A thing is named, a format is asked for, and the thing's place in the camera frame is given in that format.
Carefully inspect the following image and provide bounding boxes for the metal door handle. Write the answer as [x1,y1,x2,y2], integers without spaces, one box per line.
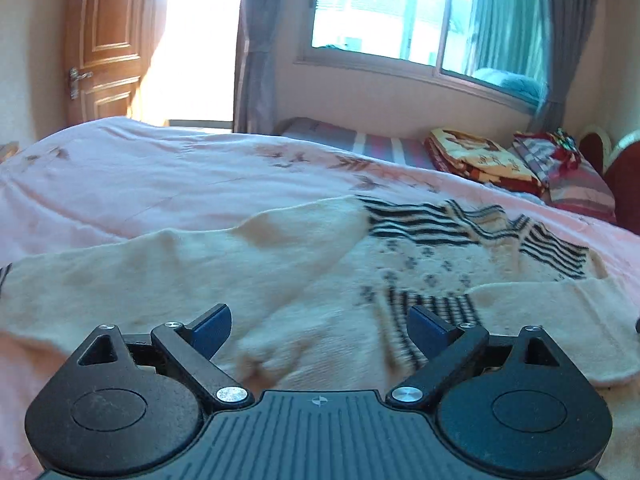
[68,67,94,101]

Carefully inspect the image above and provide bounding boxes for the teal fluffy blanket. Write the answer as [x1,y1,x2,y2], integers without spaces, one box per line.
[474,67,545,104]

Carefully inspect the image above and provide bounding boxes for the sliding glass window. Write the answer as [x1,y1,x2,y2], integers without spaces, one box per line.
[295,0,551,111]

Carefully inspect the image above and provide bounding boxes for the yellow printed folded blanket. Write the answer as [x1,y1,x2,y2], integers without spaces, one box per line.
[424,127,549,197]

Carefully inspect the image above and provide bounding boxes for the red striped pillow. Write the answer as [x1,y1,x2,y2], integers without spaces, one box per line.
[512,132,617,224]

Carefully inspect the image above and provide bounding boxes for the plaid folded cloth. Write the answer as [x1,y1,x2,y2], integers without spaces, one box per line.
[513,135,553,182]

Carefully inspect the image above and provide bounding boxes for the pink floral quilt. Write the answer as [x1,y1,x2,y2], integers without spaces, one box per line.
[0,116,640,480]

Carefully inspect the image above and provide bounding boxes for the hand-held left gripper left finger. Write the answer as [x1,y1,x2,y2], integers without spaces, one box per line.
[62,303,252,407]

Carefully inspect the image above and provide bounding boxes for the grey curtain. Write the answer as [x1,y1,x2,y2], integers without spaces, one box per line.
[530,0,609,134]
[232,0,321,136]

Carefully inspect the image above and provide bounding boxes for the shiny colourful bow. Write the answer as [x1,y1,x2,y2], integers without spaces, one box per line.
[549,129,582,165]

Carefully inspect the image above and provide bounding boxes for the cream knitted striped sweater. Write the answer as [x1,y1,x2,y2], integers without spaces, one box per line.
[0,195,640,392]

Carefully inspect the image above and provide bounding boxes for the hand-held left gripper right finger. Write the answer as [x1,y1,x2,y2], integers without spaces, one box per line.
[390,304,581,406]

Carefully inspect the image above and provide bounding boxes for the brown wooden door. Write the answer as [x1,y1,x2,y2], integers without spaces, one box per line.
[65,0,162,127]

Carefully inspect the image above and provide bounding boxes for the striped bed sheet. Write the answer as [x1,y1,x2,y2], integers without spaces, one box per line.
[280,117,437,170]

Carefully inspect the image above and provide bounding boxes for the red headboard with white trim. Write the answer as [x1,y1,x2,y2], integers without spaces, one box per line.
[577,127,640,236]

